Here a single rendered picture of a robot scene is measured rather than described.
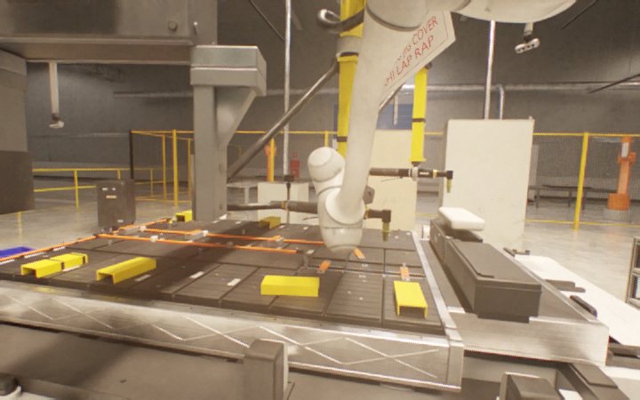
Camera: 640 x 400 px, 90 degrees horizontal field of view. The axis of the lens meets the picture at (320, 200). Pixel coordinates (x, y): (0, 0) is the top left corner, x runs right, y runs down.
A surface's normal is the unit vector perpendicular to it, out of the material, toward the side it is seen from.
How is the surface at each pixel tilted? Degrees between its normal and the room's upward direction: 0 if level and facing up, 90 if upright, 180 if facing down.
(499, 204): 90
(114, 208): 90
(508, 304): 90
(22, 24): 90
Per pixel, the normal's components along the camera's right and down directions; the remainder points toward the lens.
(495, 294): -0.21, 0.10
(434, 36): -0.91, 0.02
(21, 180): 1.00, 0.03
